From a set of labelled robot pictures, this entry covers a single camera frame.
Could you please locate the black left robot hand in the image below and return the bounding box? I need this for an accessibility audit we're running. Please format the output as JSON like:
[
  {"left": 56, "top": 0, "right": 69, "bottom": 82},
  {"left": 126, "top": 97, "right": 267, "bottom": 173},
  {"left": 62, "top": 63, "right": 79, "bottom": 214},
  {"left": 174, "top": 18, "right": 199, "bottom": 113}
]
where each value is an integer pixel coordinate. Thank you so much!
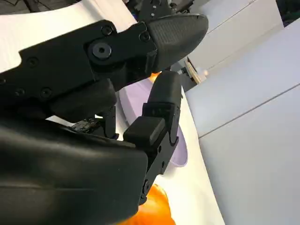
[{"left": 137, "top": 0, "right": 173, "bottom": 19}]

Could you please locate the wooden board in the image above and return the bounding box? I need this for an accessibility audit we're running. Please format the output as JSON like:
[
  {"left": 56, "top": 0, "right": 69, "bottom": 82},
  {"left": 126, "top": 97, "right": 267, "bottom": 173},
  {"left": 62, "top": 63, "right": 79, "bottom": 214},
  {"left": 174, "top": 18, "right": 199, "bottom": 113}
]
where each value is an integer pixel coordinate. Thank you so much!
[{"left": 183, "top": 57, "right": 203, "bottom": 85}]

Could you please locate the lilac plate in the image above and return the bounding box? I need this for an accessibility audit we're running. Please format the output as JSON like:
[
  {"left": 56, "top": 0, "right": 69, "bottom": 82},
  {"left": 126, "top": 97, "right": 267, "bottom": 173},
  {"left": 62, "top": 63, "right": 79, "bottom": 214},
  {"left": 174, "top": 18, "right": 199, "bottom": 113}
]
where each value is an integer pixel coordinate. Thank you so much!
[{"left": 118, "top": 77, "right": 189, "bottom": 168}]

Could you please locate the orange white toy bread roll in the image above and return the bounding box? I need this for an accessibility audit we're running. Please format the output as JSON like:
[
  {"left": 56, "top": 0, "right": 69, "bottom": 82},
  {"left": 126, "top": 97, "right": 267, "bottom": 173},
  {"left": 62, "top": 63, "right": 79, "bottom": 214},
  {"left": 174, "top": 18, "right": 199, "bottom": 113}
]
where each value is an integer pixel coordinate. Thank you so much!
[
  {"left": 137, "top": 183, "right": 176, "bottom": 225},
  {"left": 149, "top": 72, "right": 163, "bottom": 83}
]

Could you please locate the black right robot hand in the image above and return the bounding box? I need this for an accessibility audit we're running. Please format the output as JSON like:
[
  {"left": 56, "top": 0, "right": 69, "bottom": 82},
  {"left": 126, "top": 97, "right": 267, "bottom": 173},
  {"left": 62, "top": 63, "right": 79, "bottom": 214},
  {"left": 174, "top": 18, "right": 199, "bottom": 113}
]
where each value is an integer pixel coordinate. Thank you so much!
[{"left": 0, "top": 13, "right": 209, "bottom": 225}]

